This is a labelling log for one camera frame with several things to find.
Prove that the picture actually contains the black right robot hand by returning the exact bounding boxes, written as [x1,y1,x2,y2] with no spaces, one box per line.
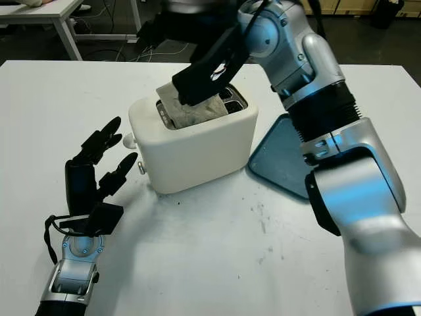
[136,0,246,63]

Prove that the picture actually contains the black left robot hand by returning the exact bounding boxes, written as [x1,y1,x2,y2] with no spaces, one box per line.
[64,115,139,217]

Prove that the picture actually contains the white bread slice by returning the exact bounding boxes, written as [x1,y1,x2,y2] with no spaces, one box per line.
[156,82,230,130]

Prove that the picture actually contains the white two-slot toaster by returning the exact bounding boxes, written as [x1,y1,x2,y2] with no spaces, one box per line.
[122,84,260,195]

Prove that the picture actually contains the blue plastic tray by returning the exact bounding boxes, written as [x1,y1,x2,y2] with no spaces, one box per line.
[246,113,312,200]

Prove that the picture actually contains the white office desk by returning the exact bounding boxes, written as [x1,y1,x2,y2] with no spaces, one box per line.
[0,0,142,62]

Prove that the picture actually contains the wooden crates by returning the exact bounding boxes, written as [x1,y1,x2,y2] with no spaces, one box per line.
[304,0,379,16]

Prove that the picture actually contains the black waste bin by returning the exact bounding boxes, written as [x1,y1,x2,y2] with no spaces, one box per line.
[371,0,405,29]

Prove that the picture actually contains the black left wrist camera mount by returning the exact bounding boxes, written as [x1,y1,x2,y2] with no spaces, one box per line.
[59,202,125,238]

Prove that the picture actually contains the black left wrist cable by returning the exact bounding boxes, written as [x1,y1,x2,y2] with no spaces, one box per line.
[44,215,72,266]

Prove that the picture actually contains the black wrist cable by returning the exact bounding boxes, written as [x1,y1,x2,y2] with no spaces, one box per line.
[241,0,269,43]
[44,215,72,266]

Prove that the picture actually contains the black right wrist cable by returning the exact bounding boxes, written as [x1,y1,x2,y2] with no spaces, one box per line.
[241,0,269,43]

